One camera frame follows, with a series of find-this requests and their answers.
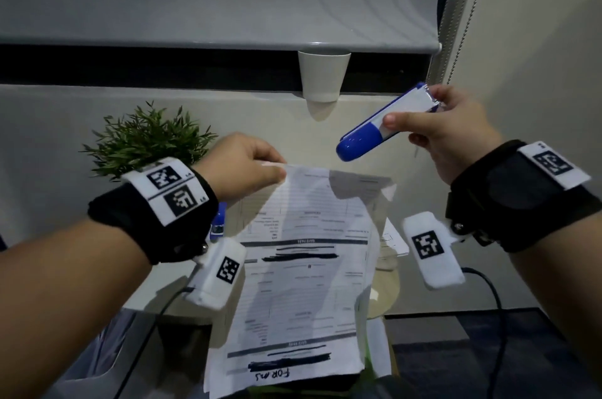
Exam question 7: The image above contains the person's right hand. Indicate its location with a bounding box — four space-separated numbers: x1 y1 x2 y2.
381 84 505 186

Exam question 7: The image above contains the person's left hand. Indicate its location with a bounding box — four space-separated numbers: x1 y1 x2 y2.
193 132 288 205

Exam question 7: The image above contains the blue white stapler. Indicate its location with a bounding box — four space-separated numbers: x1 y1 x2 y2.
209 201 228 244
335 82 442 163

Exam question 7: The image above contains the stack of printed papers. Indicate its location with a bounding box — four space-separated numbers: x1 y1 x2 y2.
376 217 410 258

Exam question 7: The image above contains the printed paper bundle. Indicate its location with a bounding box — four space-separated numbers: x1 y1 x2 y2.
203 162 398 399

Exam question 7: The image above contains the person's left forearm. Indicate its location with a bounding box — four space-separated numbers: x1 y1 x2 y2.
0 217 152 399

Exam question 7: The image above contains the green potted plant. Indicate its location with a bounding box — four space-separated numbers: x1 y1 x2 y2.
80 101 219 182

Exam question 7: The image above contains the white hanging cup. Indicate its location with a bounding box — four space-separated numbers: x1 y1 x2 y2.
297 50 352 104

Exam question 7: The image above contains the dark window pane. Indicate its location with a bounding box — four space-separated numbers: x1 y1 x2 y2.
0 43 433 95

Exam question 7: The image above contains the black right wrist strap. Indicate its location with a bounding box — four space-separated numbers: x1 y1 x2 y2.
444 139 602 253

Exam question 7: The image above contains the black wrist strap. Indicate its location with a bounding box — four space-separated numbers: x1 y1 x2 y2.
444 139 602 253
87 157 220 266

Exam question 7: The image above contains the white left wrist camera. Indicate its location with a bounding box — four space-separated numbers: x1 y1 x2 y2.
184 237 248 312

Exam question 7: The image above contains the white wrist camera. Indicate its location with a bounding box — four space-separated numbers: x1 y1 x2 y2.
402 211 467 291
184 237 248 312

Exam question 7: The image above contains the metal bead chain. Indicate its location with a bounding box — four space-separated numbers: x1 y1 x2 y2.
425 0 499 87

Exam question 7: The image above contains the black left wrist strap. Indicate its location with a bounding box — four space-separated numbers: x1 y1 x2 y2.
87 157 220 266

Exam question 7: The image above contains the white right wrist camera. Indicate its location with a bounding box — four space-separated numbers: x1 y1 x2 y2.
402 211 467 291

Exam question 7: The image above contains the black left camera cable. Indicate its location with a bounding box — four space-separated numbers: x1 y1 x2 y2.
112 286 196 399

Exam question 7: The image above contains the black camera cable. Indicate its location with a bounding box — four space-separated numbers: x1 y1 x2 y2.
112 286 196 399
460 265 509 399

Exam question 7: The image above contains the black right camera cable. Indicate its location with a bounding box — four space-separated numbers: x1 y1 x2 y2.
460 265 509 399

